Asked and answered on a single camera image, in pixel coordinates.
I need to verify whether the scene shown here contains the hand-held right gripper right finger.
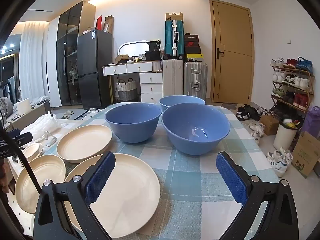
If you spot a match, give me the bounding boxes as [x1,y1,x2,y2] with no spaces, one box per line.
[216,151,299,240]

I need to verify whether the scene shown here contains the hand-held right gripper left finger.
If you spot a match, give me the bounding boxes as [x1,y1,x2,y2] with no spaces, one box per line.
[33,151,116,240]

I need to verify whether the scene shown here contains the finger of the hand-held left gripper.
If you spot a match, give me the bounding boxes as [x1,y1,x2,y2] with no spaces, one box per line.
[14,131,33,146]
[0,128,21,141]

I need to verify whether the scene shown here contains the large cream plate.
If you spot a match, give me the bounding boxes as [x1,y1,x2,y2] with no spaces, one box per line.
[64,153,161,239]

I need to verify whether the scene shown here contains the large blue bowl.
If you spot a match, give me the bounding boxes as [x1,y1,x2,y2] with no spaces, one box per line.
[161,103,231,155]

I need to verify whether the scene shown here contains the small cream plate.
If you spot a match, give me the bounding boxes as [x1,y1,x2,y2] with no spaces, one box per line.
[19,142,44,167]

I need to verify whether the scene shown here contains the white bubble wrap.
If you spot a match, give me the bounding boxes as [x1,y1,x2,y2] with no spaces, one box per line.
[20,112,67,143]

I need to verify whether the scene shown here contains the clear acrylic stand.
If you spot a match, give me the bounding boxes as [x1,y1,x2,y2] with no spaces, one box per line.
[44,131,60,147]

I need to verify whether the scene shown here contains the grey sofa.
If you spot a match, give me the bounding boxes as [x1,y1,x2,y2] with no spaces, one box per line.
[0,96,50,130]

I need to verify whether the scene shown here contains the teal checked tablecloth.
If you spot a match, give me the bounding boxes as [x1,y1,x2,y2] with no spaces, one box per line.
[15,104,280,240]

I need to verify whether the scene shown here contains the white striped sneakers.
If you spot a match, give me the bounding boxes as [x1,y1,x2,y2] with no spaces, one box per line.
[266,147,293,178]

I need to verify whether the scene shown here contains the small brown cardboard box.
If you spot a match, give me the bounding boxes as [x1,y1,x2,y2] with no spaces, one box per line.
[260,115,279,135]

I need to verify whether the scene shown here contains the pile of black shoes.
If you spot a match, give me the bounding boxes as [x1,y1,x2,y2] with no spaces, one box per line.
[236,104,262,122]

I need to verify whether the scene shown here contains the white trash bin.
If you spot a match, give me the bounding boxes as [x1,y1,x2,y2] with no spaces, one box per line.
[273,119,300,150]

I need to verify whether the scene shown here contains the black and white rug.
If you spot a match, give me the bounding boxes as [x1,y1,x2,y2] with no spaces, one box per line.
[75,106,110,119]

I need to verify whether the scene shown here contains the white curtain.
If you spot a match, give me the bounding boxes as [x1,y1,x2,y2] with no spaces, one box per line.
[19,21,50,100]

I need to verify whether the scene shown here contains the printed cardboard box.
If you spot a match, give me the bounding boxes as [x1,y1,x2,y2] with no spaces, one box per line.
[291,131,319,179]

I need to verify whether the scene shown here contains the grey woven basket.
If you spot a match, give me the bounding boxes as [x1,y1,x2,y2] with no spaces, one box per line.
[116,78,138,102]

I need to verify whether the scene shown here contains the purple bag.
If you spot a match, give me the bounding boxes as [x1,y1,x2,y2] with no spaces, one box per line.
[300,105,320,135]

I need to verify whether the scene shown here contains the black refrigerator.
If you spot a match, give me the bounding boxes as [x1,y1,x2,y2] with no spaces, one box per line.
[77,29,113,109]

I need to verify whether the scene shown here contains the silver suitcase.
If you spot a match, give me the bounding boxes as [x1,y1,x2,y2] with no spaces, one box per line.
[184,61,208,100]

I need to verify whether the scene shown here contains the dark glass cabinet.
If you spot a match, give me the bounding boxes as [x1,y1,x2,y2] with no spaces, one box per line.
[55,1,96,107]

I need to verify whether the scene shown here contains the white vanity desk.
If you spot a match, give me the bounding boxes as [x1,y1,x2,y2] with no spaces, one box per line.
[102,61,164,104]

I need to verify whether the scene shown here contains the white suitcase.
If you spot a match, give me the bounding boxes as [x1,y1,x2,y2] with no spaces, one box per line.
[162,59,184,98]

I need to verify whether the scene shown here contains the row of assorted shoes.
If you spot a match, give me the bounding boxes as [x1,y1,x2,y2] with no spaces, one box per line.
[270,57,314,115]

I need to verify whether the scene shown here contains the yellow wooden door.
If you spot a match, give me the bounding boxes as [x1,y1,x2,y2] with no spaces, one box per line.
[209,0,255,104]

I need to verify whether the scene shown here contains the wooden shoe rack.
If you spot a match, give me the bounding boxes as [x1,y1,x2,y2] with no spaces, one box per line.
[270,57,315,120]

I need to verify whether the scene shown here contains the yellow and black shoe box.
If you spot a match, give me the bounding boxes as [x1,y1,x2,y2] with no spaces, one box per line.
[186,53,204,62]

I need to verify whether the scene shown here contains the black bag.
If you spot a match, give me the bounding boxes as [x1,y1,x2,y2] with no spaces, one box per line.
[145,40,162,61]

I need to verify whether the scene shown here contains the teal suitcase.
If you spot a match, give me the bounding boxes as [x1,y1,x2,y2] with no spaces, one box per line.
[164,19,185,57]

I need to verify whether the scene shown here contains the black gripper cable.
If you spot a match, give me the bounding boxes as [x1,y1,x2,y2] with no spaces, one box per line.
[0,127,42,193]

